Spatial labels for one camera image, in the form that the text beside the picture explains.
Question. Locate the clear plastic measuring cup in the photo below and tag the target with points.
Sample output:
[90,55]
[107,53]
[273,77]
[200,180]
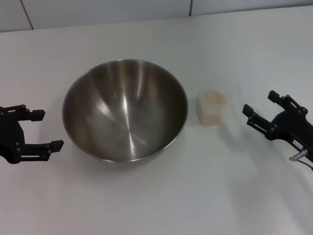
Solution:
[210,117]

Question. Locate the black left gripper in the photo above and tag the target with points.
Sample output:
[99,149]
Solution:
[9,139]

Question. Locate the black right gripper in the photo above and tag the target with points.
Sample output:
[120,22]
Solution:
[293,127]

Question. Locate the stainless steel mixing bowl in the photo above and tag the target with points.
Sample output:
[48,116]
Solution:
[122,110]

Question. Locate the white rice grains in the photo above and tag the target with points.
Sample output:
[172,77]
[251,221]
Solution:
[214,98]

